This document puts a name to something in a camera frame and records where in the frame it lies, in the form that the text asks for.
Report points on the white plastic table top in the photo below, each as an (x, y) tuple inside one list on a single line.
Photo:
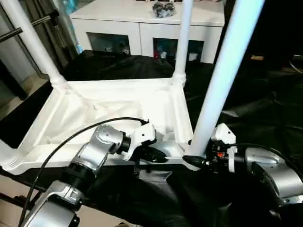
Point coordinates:
[(118, 104)]

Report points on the white plastic table leg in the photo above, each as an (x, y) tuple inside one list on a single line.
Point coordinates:
[(7, 158), (182, 38), (33, 42), (227, 71)]

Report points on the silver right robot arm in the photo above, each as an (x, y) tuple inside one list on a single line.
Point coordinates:
[(277, 172)]

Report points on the black plastic mat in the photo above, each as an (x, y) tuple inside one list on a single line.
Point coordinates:
[(118, 66)]

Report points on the small yellow label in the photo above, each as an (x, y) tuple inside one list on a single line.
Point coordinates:
[(257, 58)]

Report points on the black flat device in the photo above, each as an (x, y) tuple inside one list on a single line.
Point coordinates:
[(297, 59)]

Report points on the white cabinet with glass doors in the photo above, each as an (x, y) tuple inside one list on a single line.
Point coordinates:
[(118, 21)]

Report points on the black tripod stand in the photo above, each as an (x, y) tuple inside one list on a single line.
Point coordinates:
[(14, 201)]

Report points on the grey bundle on cabinet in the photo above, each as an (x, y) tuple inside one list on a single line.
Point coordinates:
[(164, 8)]

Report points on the black tall cabinet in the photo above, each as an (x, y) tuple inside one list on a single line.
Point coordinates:
[(279, 26)]

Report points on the grey curtain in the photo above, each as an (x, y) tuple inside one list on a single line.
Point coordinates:
[(54, 28)]

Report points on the grey metal pole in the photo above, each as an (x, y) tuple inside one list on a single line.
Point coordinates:
[(45, 21)]

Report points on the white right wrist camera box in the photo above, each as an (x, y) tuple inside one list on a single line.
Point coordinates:
[(225, 139)]

